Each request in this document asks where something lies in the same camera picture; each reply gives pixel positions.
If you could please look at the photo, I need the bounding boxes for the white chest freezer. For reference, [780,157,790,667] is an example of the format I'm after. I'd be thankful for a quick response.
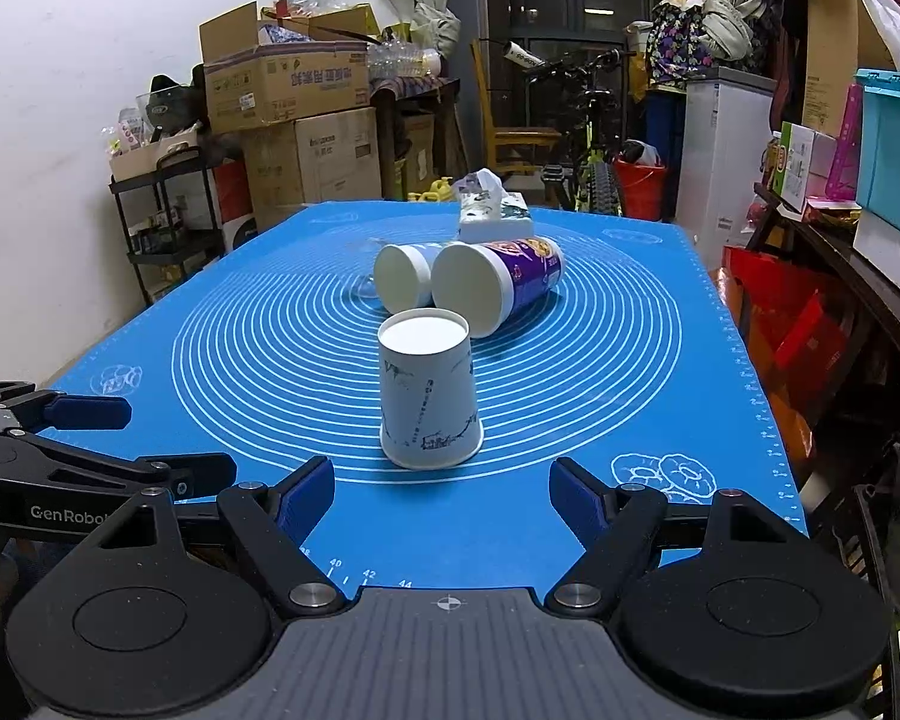
[675,66,777,248]

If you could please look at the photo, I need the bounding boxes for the wooden chair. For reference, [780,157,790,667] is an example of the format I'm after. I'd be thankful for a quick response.
[471,41,563,181]

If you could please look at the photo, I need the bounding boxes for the white ink-print paper cup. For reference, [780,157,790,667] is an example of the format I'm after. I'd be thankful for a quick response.
[377,307,485,470]

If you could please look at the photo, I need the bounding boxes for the tall cardboard box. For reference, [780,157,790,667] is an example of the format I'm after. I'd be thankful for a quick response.
[802,0,897,137]

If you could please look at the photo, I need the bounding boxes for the dark wooden side table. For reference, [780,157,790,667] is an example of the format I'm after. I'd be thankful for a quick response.
[754,184,900,376]

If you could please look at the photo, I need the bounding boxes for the black rack cart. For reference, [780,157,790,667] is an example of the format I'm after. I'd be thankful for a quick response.
[109,146,226,308]

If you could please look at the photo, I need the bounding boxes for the black bicycle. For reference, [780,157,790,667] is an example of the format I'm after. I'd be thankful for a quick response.
[502,41,646,215]

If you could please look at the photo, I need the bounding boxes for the pink plastic case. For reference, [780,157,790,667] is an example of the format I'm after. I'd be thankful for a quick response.
[825,86,863,200]

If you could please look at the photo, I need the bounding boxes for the teal storage box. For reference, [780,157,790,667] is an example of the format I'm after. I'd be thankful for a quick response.
[853,69,900,230]

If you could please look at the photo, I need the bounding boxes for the clear plastic bottles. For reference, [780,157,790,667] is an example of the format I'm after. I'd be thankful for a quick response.
[367,41,443,80]

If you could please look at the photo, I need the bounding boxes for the plain white paper cup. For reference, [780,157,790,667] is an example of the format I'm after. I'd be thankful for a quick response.
[373,241,451,316]

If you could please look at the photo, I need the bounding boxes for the purple print paper cup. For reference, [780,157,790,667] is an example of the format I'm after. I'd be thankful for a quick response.
[430,236,563,339]

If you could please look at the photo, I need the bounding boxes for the black helmet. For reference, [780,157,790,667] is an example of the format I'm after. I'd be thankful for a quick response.
[136,75,209,143]

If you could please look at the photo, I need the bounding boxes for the open printed cardboard box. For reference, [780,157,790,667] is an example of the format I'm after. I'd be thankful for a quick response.
[199,1,372,134]

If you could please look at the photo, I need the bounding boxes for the pale cardboard box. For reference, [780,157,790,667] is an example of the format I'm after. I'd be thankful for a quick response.
[294,106,382,203]

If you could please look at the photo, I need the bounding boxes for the red paper bags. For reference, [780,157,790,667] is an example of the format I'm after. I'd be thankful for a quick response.
[720,246,848,428]

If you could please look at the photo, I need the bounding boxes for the tissue box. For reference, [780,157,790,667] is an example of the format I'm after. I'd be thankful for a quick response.
[454,169,535,246]

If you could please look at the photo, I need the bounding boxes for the green and white carton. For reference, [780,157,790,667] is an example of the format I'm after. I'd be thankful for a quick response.
[778,121,837,212]

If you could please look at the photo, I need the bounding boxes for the brown cardboard box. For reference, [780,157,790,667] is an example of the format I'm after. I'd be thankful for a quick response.
[240,124,305,211]

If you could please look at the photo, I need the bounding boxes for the floral bag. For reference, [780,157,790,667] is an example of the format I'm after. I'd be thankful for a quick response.
[645,0,713,91]

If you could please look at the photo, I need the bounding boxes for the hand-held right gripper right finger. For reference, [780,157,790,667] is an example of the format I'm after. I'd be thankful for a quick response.
[546,456,811,612]

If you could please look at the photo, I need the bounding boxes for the white storage box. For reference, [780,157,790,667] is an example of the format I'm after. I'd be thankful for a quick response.
[853,210,900,308]

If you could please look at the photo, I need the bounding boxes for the blue silicone mat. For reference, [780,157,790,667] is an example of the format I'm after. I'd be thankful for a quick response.
[36,200,809,593]

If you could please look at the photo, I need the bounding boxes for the beige open box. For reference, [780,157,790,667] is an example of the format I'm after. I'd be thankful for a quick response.
[109,127,200,181]

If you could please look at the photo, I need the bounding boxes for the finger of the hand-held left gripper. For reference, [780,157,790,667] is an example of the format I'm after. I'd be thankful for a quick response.
[0,433,238,502]
[0,381,133,436]

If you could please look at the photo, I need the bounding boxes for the yellow detergent bottle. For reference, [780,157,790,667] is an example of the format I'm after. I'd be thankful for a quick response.
[409,176,457,203]

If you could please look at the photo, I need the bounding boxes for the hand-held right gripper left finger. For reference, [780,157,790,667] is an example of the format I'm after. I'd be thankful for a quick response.
[82,456,346,612]

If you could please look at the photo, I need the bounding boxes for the red bucket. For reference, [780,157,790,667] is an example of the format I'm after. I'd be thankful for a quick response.
[613,157,668,222]

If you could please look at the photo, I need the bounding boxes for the clear glass cup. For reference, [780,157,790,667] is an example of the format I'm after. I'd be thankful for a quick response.
[345,238,385,302]

